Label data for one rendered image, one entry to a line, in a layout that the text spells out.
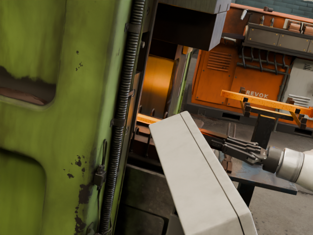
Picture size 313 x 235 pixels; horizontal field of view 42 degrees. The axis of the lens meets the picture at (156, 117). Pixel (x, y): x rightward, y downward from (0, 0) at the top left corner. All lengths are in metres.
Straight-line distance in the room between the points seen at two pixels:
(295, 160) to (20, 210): 0.74
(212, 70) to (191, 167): 4.10
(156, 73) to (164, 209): 0.51
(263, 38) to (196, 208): 4.06
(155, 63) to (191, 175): 0.93
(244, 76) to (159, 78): 3.29
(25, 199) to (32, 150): 0.18
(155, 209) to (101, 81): 0.51
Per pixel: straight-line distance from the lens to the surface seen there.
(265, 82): 4.76
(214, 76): 4.69
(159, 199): 1.17
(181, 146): 0.65
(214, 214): 0.50
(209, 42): 1.05
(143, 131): 1.20
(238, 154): 1.19
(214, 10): 1.00
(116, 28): 0.79
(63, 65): 0.84
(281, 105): 1.71
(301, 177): 1.22
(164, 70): 1.46
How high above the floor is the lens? 1.43
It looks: 19 degrees down
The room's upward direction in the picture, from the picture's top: 11 degrees clockwise
